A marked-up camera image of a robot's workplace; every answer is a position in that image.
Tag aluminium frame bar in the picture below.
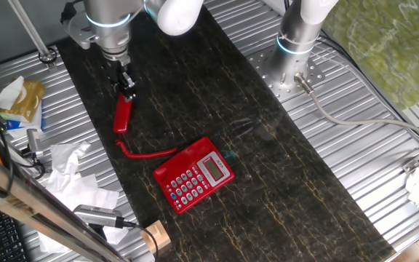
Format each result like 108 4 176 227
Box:
0 143 129 262

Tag metal stand pole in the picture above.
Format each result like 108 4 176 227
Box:
7 0 58 70

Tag small silver camera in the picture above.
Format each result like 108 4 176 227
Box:
25 128 45 160

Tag red telephone handset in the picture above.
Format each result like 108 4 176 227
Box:
112 90 134 135

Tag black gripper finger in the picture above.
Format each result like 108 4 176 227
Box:
111 82 124 100
121 71 137 103

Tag crumpled white tissue paper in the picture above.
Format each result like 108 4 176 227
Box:
36 140 130 255

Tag perforated metal robot base plate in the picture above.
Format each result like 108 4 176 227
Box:
247 45 326 103

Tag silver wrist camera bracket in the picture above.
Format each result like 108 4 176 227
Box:
60 0 103 51

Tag small wooden block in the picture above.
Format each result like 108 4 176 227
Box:
140 220 172 255

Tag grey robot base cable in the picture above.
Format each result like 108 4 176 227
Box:
293 72 419 145

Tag red telephone cord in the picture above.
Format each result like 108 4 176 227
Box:
114 133 180 160

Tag golden tissue box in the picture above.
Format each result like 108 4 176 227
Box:
0 75 46 124

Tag black usb hub cable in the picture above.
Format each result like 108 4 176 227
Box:
116 217 159 261

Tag red telephone base with keypad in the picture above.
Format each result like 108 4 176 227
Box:
153 136 236 215

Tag blue and white box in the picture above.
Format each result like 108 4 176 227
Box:
0 101 45 139

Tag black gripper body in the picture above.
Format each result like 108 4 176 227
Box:
103 57 132 92

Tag dark marble pattern mat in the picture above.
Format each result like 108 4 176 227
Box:
55 0 396 262

